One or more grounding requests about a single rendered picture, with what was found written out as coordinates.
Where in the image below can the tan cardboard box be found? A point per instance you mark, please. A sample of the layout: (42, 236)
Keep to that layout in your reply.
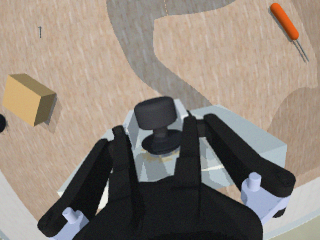
(28, 99)

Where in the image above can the orange-handled screwdriver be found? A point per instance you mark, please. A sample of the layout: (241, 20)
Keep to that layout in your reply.
(286, 24)

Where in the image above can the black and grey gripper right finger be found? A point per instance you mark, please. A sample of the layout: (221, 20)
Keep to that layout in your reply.
(265, 187)

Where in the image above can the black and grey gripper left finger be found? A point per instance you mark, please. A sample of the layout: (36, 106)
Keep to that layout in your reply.
(80, 200)

